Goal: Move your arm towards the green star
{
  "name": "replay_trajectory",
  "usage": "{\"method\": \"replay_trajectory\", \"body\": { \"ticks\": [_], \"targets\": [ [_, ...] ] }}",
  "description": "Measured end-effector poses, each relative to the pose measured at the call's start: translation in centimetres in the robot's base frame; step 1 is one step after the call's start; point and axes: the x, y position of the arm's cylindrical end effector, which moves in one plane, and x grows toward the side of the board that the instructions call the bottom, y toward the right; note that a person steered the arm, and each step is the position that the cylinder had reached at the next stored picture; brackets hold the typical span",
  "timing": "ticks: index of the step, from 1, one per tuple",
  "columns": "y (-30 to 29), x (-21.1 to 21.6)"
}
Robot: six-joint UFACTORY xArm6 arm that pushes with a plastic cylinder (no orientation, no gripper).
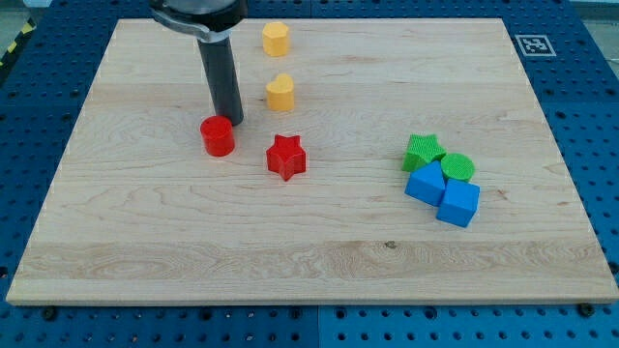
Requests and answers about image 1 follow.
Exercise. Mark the red star block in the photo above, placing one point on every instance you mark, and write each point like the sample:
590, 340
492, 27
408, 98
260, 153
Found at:
286, 156

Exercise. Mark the green star block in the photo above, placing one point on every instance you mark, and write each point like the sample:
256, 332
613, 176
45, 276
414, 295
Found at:
421, 151

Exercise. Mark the yellow heart block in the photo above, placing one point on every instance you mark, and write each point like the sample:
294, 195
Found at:
280, 93

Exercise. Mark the red cylinder block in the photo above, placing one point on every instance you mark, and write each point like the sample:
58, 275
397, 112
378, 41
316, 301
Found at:
217, 135

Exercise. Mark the blue triangle block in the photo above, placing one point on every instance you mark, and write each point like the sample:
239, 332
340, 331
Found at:
427, 184

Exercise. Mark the yellow hexagon block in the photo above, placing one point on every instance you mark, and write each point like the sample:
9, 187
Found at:
276, 39

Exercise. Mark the green cylinder block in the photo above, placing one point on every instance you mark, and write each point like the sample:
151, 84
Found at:
458, 167

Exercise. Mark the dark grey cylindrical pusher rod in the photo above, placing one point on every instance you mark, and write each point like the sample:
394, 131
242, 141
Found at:
218, 63

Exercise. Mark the blue cube block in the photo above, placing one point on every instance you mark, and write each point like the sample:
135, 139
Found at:
460, 203

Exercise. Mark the wooden board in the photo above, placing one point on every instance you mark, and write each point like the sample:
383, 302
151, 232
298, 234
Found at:
139, 214

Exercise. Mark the white fiducial marker tag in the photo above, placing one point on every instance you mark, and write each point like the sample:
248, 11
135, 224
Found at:
533, 45

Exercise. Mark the black yellow hazard tape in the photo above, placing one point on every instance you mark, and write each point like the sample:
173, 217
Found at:
19, 42

